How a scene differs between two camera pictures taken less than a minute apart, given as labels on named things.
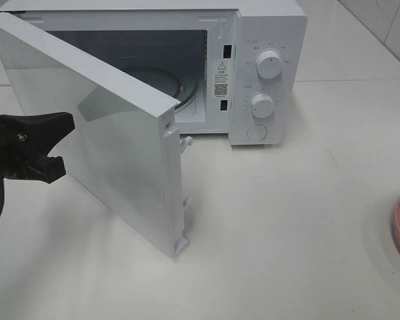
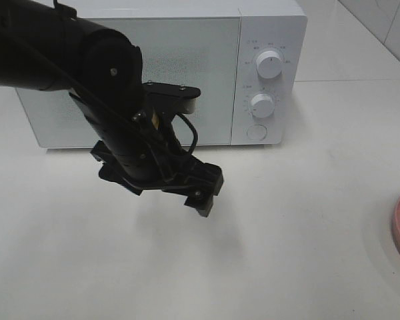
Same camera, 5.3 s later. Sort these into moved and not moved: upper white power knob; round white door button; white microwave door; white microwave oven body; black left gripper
Moved: white microwave door; black left gripper
Not moved: upper white power knob; round white door button; white microwave oven body
